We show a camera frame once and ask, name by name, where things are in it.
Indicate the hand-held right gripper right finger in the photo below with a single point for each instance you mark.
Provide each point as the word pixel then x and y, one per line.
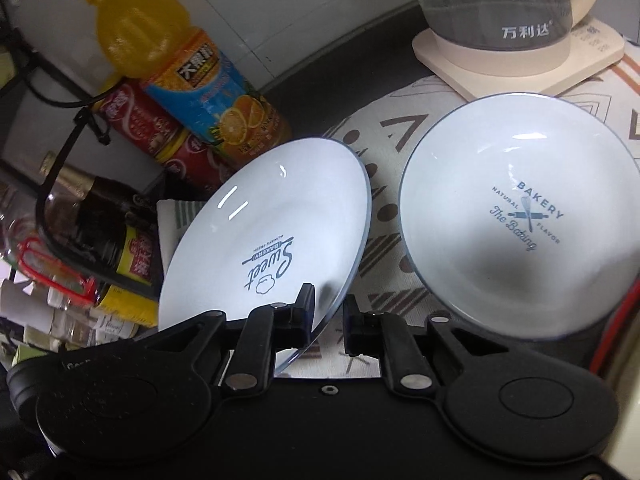
pixel 352 330

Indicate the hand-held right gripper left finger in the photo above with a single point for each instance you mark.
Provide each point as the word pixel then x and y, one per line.
pixel 306 310

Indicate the white plate script blue print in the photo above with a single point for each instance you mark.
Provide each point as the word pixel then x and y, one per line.
pixel 280 210

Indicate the white plate crossed-tools blue print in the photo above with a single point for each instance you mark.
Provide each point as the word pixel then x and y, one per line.
pixel 500 170

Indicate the patterned fringed tablecloth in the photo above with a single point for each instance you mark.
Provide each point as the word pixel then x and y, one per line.
pixel 385 160

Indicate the red drink can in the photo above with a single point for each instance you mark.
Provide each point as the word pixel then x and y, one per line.
pixel 195 165
pixel 135 115

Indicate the dark sauce bottle gold neck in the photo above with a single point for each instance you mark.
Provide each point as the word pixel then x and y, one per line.
pixel 105 225

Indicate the cream kettle base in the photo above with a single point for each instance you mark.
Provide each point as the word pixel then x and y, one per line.
pixel 500 72

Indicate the orange juice bottle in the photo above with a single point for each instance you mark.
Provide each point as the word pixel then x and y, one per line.
pixel 150 40

